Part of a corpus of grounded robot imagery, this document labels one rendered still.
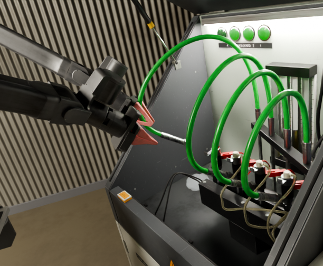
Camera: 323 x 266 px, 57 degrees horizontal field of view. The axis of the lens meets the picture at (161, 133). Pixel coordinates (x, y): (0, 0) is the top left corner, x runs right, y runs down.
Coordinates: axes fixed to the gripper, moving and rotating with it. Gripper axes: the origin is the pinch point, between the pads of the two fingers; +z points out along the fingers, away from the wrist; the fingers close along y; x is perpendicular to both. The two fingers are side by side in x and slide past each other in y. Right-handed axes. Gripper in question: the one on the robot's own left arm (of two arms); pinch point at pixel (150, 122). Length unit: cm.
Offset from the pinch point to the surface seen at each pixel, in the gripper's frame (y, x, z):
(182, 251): -19.0, 18.7, 25.9
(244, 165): -28.1, -10.5, 21.9
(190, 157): -16.8, -2.5, 13.7
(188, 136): -17.6, -6.8, 10.2
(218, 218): 7.8, 16.6, 37.0
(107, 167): 174, 103, -19
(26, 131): 144, 103, -91
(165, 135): 2.5, 1.6, 6.0
